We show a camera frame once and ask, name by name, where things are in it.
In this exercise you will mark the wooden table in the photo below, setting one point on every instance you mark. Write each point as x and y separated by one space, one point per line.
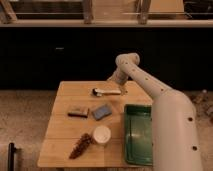
64 131

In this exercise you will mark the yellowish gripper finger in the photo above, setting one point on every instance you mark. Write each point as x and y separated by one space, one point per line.
123 89

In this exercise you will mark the white handled dish brush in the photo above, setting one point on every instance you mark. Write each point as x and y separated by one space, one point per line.
99 92

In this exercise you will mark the white paper cup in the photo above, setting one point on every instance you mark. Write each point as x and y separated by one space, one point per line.
102 134

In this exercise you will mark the brown wooden block brush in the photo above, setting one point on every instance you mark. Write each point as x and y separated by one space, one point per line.
78 112

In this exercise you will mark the brown pine cone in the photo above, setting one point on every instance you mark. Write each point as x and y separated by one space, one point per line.
81 146

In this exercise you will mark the dark cabinet counter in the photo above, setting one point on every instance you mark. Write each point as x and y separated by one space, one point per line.
42 57

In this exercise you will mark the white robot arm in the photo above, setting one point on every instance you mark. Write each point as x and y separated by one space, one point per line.
174 132

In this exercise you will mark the green plastic tray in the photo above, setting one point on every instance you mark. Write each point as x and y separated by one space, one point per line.
138 135

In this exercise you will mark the blue sponge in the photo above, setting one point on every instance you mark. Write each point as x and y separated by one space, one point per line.
101 112

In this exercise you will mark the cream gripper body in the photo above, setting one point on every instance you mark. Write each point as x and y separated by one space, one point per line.
119 77

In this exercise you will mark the black post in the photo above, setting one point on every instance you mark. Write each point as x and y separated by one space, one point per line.
11 153

